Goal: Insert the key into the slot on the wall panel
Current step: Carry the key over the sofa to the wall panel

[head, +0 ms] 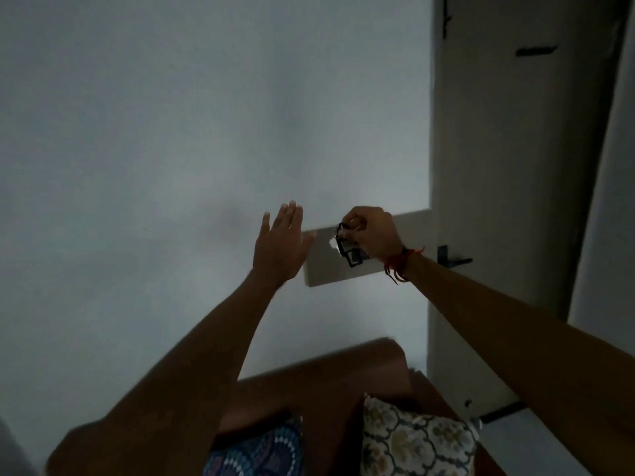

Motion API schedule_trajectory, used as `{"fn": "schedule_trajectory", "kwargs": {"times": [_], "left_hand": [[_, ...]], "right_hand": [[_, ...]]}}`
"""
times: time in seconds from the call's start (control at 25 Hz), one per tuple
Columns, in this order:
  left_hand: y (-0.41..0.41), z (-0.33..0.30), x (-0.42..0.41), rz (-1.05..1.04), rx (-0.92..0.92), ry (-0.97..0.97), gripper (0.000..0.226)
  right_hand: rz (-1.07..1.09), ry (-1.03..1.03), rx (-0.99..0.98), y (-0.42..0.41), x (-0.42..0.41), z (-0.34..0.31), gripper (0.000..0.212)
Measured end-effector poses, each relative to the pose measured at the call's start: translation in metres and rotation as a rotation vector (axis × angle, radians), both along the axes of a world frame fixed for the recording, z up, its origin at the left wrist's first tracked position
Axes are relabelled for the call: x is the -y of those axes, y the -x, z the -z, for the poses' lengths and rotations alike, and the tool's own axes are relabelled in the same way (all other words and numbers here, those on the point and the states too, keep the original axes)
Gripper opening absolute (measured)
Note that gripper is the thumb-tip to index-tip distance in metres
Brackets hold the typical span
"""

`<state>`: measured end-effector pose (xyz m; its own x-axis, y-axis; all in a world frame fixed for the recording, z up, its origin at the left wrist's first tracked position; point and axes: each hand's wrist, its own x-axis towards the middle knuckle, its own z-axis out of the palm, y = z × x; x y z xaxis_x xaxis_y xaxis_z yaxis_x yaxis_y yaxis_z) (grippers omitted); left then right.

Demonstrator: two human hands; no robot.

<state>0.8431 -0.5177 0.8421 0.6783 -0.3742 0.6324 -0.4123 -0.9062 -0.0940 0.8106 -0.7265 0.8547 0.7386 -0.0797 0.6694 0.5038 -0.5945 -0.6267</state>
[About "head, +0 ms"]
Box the white door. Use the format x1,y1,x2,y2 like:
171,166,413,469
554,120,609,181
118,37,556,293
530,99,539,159
427,0,632,423

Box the person's right hand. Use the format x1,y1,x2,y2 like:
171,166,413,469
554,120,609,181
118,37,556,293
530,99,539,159
339,206,405,263

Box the brown sofa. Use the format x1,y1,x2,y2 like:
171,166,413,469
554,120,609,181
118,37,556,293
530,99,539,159
217,337,508,476

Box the person's left hand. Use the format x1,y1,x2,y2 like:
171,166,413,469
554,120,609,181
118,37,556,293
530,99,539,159
252,201,317,288

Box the white wall panel board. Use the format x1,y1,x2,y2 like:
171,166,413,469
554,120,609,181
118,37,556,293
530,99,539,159
303,210,433,288

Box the black keychain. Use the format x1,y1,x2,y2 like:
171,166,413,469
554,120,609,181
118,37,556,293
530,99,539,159
334,222,372,269

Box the person's right forearm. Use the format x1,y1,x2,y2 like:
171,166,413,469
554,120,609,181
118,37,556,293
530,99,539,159
393,253,635,476

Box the black door handle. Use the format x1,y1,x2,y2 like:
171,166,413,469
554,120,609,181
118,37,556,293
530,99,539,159
437,245,473,268

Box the blue patterned cushion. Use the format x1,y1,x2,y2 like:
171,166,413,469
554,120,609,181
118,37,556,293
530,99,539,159
202,416,305,476

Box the black door stopper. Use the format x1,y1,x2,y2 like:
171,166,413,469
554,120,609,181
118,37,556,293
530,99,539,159
478,401,528,425

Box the person's left forearm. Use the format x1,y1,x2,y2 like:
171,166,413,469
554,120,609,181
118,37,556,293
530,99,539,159
46,269,289,476

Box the red thread wrist band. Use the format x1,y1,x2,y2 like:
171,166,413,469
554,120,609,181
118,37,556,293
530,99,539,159
383,245,426,286

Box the beige floral cushion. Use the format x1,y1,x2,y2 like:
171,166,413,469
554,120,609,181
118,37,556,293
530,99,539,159
359,393,483,476

